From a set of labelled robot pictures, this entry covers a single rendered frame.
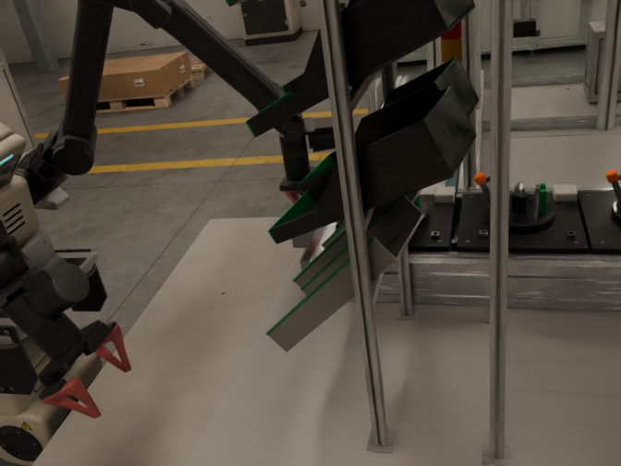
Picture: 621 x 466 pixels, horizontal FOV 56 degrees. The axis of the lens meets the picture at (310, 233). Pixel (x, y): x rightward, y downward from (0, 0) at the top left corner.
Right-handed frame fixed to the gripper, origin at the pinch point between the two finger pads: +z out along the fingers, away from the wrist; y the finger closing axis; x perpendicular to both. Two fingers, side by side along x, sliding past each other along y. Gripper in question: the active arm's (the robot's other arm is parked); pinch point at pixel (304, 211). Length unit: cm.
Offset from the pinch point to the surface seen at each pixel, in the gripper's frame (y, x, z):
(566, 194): 6, -57, -1
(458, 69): -28, -37, -38
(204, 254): -0.5, 28.8, 12.2
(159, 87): 424, 291, 78
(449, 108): -45, -37, -38
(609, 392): -39, -60, 12
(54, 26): 752, 657, 49
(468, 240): -11.3, -37.4, 0.7
